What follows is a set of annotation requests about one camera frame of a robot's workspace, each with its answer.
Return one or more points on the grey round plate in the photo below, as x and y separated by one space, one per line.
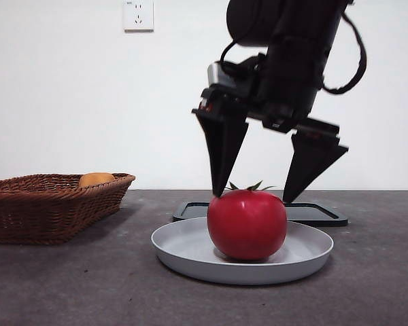
183 244

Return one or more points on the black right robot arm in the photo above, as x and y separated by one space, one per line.
292 20

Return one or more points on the orange-yellow round toy food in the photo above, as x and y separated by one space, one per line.
95 179

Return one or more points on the brown wicker basket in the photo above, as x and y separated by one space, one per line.
54 217

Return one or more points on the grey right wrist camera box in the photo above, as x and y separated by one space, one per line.
215 73

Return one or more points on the red toy tomato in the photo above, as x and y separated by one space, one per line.
248 224

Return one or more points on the black rectangular tray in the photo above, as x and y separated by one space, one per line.
323 212

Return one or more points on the white wall socket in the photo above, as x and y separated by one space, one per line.
138 17

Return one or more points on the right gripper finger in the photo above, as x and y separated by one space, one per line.
222 149
309 163

